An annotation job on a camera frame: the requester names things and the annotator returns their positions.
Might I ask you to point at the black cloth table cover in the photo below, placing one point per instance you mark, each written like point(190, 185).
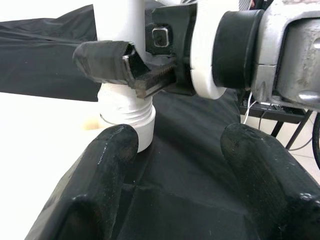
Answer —
point(187, 175)

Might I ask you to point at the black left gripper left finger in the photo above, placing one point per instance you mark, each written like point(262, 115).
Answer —
point(95, 187)

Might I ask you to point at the black metal stand frame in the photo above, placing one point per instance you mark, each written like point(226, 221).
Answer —
point(280, 117)

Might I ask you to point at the white plastic table leg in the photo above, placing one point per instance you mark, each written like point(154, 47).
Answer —
point(117, 20)

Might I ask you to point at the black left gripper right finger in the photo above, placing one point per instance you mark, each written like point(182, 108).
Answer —
point(280, 195)

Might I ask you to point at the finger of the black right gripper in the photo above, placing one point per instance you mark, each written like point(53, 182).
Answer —
point(102, 61)

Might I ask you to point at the white plastic children table top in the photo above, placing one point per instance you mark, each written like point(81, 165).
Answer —
point(37, 150)

